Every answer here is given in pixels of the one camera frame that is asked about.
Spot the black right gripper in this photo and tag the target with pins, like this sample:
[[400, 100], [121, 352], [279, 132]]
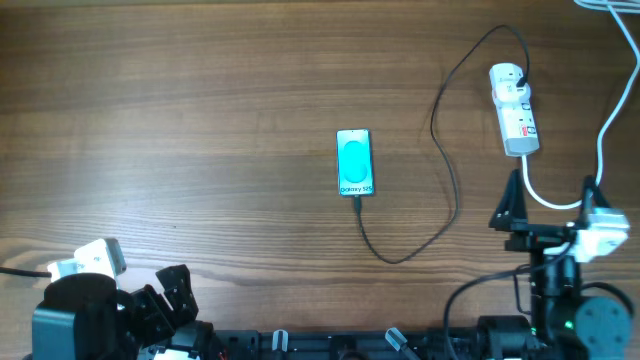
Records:
[[542, 236]]

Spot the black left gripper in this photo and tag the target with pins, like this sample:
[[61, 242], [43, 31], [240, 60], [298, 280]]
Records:
[[162, 323]]

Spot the blue Galaxy smartphone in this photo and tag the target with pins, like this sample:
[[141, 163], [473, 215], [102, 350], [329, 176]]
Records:
[[354, 162]]

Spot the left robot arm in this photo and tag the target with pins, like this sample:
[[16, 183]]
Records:
[[86, 317]]

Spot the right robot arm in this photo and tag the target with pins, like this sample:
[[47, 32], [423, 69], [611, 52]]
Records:
[[562, 322]]

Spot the white USB charger plug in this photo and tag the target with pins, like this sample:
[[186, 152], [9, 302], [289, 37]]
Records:
[[507, 93]]

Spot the white power strip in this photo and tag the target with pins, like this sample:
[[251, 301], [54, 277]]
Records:
[[517, 126]]

